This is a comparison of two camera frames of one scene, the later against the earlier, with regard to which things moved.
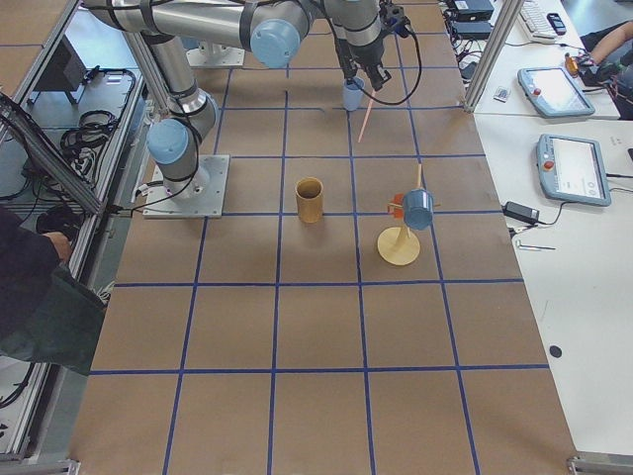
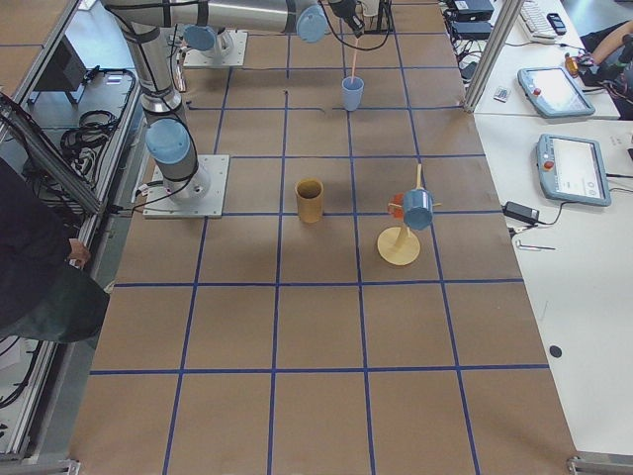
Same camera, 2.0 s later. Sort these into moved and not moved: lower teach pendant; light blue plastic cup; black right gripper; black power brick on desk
Moved: black right gripper
Not moved: lower teach pendant; light blue plastic cup; black power brick on desk
